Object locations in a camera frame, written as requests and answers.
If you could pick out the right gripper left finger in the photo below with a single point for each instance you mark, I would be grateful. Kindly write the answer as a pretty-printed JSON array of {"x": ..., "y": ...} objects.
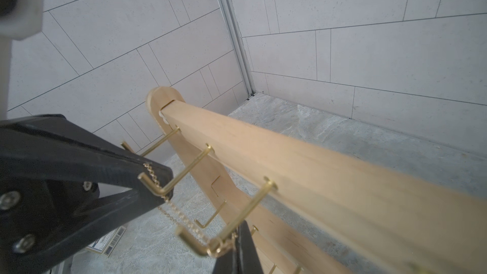
[{"x": 229, "y": 263}]

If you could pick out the small printed card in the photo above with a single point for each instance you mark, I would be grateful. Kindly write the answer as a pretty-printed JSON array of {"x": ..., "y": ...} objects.
[{"x": 106, "y": 244}]

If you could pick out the wooden jewelry display stand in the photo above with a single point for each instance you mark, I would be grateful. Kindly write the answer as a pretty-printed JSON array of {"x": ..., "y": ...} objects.
[{"x": 397, "y": 211}]

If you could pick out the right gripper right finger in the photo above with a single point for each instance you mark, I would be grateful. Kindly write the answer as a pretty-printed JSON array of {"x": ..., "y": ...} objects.
[{"x": 248, "y": 260}]

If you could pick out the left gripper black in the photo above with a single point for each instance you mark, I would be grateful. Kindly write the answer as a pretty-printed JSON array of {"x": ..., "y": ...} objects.
[{"x": 49, "y": 208}]

